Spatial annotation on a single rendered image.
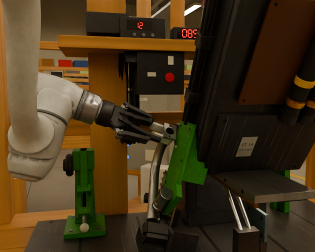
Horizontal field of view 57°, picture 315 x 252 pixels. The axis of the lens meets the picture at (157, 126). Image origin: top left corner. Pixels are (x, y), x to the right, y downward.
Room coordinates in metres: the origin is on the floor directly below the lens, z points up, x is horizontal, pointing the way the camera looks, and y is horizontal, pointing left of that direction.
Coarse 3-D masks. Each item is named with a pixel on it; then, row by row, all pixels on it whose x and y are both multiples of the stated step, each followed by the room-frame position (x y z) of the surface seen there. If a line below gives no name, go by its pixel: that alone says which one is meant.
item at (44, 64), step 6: (42, 60) 7.20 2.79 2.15; (48, 60) 7.24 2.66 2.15; (60, 60) 7.31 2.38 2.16; (66, 60) 7.35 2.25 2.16; (78, 60) 7.43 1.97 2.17; (84, 60) 7.49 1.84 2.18; (42, 66) 7.14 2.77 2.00; (48, 66) 7.18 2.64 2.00; (54, 66) 7.23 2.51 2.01; (60, 66) 7.27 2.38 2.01; (66, 66) 7.35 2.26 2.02; (78, 66) 7.44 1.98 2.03; (84, 66) 7.49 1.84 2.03; (42, 72) 7.53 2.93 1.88; (84, 84) 7.51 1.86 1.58
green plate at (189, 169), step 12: (180, 132) 0.85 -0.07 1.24; (192, 132) 0.77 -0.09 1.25; (180, 144) 0.82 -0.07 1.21; (192, 144) 0.79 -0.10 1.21; (180, 156) 0.80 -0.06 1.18; (192, 156) 0.79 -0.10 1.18; (168, 168) 0.87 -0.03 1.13; (180, 168) 0.77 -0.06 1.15; (192, 168) 0.79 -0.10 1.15; (204, 168) 0.79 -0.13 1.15; (168, 180) 0.84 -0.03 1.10; (180, 180) 0.77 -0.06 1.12; (192, 180) 0.79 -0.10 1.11; (204, 180) 0.80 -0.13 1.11
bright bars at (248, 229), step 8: (232, 200) 0.77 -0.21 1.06; (240, 200) 0.77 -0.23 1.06; (232, 208) 0.75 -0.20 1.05; (240, 208) 0.76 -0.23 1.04; (240, 224) 0.72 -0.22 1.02; (248, 224) 0.72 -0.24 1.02; (240, 232) 0.69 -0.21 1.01; (248, 232) 0.70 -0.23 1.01; (256, 232) 0.70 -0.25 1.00; (232, 240) 0.72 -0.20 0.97; (240, 240) 0.69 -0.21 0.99; (248, 240) 0.70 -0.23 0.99; (256, 240) 0.70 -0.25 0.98; (232, 248) 0.72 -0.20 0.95; (240, 248) 0.69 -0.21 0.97; (248, 248) 0.70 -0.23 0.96; (256, 248) 0.70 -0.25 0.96
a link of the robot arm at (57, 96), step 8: (40, 72) 0.79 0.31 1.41; (40, 80) 0.76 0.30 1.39; (48, 80) 0.77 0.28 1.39; (56, 80) 0.78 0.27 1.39; (64, 80) 0.79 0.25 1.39; (40, 88) 0.75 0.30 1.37; (48, 88) 0.75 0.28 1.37; (56, 88) 0.76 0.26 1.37; (64, 88) 0.77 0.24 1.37; (72, 88) 0.78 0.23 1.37; (80, 88) 0.81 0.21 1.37; (40, 96) 0.74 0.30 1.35; (48, 96) 0.74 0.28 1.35; (56, 96) 0.75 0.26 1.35; (64, 96) 0.76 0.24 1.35; (72, 96) 0.78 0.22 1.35; (80, 96) 0.79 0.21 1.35; (40, 104) 0.73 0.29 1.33; (48, 104) 0.74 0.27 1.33; (56, 104) 0.74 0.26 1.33; (64, 104) 0.76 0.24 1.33; (72, 104) 0.78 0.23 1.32; (48, 112) 0.73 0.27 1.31; (56, 112) 0.74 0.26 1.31; (64, 112) 0.75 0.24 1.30; (72, 112) 0.78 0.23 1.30; (64, 120) 0.75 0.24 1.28
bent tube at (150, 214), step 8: (168, 128) 0.89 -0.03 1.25; (168, 136) 0.86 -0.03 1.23; (160, 144) 0.91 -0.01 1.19; (160, 152) 0.92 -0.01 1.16; (152, 160) 0.93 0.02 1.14; (160, 160) 0.93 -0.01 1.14; (152, 168) 0.92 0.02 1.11; (152, 176) 0.90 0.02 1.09; (152, 184) 0.87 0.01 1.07; (152, 192) 0.85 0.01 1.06; (152, 200) 0.83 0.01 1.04; (152, 208) 0.81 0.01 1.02; (152, 216) 0.79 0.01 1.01
